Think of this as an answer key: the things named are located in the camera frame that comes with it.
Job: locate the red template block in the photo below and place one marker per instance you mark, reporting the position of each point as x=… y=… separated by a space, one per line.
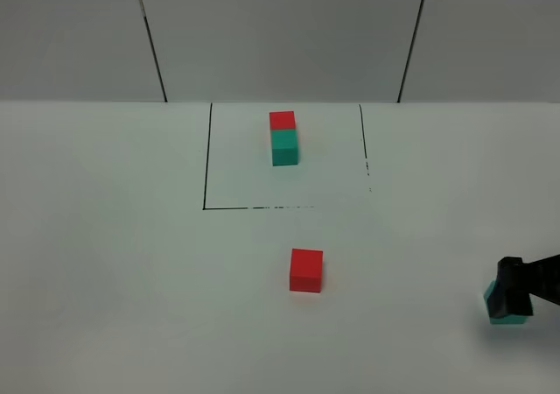
x=282 y=120

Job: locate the green template block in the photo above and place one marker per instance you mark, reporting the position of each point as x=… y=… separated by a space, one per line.
x=284 y=147

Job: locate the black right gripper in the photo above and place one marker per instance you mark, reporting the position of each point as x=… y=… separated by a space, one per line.
x=508 y=296

